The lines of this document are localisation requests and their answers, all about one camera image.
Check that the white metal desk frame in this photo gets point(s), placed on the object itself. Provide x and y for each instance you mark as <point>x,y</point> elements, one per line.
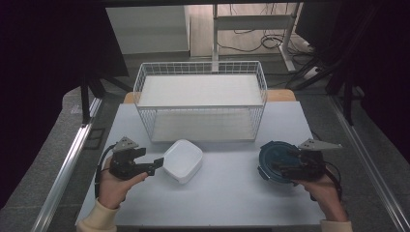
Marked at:
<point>251,22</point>

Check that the white power strip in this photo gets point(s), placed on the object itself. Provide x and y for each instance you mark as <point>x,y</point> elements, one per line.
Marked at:
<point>312,72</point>

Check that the wooden table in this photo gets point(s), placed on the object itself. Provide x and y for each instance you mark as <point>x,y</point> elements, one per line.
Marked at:
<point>280,95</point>

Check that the dark floor grille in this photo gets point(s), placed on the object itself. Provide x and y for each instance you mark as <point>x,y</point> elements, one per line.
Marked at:
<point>95,138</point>

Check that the white square lidded container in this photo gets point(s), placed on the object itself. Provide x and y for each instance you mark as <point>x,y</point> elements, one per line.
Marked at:
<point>183,159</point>

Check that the black metal stand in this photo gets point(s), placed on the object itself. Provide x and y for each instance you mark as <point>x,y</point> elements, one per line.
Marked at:
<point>85,103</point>
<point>348,103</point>

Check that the round blue lidded container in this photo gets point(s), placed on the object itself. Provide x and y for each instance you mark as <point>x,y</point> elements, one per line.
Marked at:
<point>272,154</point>

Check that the grey cabinet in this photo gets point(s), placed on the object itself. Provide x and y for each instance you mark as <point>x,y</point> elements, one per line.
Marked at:
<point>148,29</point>

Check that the person's right hand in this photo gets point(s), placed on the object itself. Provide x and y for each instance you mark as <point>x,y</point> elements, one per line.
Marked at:
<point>324,195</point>

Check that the person's left hand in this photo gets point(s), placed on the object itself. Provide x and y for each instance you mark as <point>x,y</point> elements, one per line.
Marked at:
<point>112,190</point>

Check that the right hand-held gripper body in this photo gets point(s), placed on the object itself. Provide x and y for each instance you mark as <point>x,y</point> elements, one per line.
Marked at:
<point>311,164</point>

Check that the aluminium rail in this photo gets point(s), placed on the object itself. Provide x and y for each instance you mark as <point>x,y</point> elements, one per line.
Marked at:
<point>64,175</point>
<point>370,170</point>

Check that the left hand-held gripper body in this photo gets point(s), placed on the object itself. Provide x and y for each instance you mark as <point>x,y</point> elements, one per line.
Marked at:
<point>122,164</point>

